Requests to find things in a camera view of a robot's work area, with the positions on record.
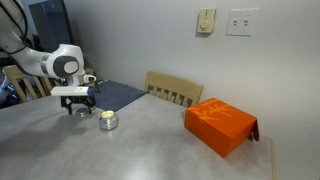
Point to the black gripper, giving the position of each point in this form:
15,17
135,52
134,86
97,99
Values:
78,100

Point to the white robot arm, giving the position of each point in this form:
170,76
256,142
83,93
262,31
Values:
40,61

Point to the silver jar with candle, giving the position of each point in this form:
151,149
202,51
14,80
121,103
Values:
108,122

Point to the small wooden cabinet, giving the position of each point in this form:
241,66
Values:
90,71

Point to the dark blue cloth mat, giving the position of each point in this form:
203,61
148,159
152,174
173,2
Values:
116,95

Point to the wooden chair with long slats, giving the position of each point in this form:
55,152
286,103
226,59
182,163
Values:
13,73

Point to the dark flat monitor panel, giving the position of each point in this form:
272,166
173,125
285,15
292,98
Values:
53,23

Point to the wooden chair with short slats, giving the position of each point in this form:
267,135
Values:
173,83

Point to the orange cardboard box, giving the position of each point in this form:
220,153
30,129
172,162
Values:
216,128

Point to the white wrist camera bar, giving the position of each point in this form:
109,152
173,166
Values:
68,91

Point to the beige wall thermostat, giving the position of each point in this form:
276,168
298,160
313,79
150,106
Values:
206,20

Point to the white light switch plate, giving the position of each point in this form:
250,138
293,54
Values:
241,22

